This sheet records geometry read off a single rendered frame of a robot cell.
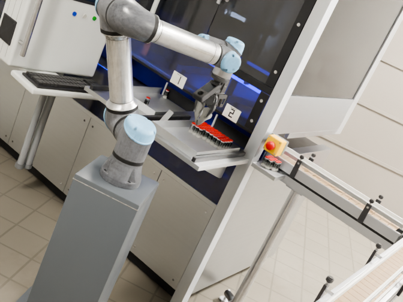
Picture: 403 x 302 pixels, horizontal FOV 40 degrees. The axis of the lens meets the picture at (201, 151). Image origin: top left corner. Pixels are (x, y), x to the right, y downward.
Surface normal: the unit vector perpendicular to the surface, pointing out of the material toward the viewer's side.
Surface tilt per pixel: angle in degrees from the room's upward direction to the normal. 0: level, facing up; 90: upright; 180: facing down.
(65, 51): 90
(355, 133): 90
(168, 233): 90
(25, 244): 0
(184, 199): 90
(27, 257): 0
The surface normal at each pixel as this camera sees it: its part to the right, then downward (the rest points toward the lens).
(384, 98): -0.20, 0.26
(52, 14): 0.66, 0.51
